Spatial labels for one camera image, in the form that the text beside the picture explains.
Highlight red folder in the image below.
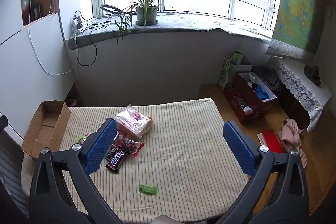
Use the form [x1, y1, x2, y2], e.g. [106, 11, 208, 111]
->
[257, 130, 283, 153]

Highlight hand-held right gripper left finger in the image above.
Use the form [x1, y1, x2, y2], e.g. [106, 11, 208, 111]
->
[29, 119, 124, 224]

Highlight grey windowsill cover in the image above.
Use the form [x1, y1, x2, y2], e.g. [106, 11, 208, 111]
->
[68, 11, 273, 50]

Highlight dark figurine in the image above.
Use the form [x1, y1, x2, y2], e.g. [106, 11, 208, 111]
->
[304, 65, 322, 87]

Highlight green printed bag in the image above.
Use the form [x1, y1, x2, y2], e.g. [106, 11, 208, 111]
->
[218, 51, 253, 90]

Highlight black ring light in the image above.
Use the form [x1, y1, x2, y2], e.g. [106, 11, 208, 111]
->
[100, 4, 127, 16]

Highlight white charger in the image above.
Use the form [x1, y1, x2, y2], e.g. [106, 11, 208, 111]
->
[73, 15, 83, 33]

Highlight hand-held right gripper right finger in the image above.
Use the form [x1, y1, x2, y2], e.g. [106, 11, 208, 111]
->
[223, 120, 314, 224]

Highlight spider plant in grey pot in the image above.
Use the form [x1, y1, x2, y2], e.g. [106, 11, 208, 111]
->
[116, 0, 175, 44]

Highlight white cable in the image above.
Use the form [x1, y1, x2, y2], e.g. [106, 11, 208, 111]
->
[28, 0, 77, 76]

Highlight grey pot saucer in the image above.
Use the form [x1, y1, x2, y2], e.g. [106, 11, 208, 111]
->
[135, 20, 159, 27]

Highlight brown cardboard box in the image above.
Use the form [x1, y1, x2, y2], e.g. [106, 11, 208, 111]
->
[21, 101, 71, 160]

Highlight black cable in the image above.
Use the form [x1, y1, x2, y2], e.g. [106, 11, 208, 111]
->
[76, 10, 111, 67]

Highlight blue cloth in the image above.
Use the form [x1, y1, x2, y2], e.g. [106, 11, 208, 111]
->
[253, 84, 271, 102]

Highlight green rectangular candy packet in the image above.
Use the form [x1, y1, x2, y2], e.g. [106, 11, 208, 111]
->
[139, 183, 158, 196]

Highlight brown chocolate bar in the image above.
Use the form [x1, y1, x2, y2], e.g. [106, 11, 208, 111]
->
[105, 146, 121, 161]
[105, 151, 127, 174]

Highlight red storage box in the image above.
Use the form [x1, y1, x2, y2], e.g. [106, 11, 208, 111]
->
[223, 72, 279, 125]

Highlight white lace cloth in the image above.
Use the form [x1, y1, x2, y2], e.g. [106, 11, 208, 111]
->
[272, 56, 333, 133]

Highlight sliced bread packet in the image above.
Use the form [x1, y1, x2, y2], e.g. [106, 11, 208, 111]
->
[115, 105, 154, 138]

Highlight dark round cake packet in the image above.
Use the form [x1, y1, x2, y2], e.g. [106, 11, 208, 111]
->
[115, 135, 145, 159]

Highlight pink cloth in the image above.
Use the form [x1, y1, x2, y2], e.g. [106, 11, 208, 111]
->
[278, 119, 308, 168]

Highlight dark ribbed panel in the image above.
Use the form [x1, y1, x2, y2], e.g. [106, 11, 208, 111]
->
[0, 140, 30, 215]

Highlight landscape wall scroll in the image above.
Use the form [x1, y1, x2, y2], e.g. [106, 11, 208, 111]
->
[265, 0, 324, 61]

